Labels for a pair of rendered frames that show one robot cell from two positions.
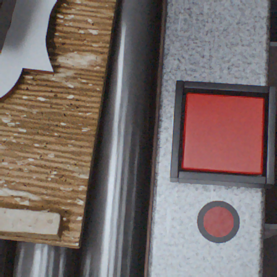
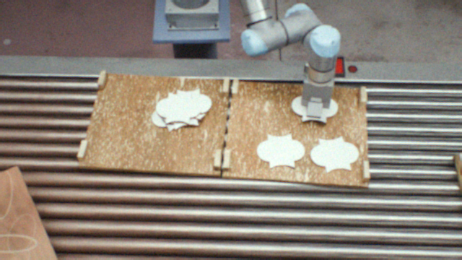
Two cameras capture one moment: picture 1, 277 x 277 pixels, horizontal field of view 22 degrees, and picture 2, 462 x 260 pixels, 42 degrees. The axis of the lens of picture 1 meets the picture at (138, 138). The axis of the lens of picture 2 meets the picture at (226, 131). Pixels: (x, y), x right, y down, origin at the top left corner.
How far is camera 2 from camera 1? 163 cm
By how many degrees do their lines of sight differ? 39
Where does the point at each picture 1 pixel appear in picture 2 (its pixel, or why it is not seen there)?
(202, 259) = (362, 71)
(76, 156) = (343, 90)
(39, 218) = (362, 89)
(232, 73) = not seen: hidden behind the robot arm
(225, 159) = (338, 65)
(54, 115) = (334, 95)
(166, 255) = (362, 77)
